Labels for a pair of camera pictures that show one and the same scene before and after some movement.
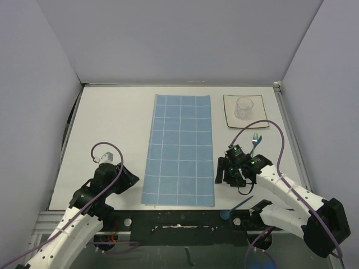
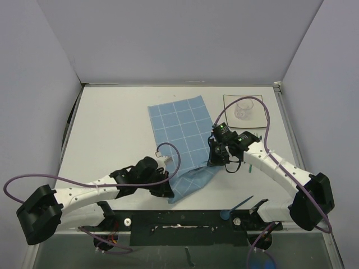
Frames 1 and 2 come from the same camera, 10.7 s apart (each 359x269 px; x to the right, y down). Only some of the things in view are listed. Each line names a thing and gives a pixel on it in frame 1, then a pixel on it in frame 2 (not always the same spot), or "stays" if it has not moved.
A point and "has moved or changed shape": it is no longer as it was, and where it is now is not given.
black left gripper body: [123, 182] -> [157, 175]
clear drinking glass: [244, 107] stays
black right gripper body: [231, 175] -> [217, 155]
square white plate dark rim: [242, 110] stays
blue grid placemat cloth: [180, 167] has moved or changed shape
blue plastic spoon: [225, 214] stays
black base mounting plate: [184, 227] stays
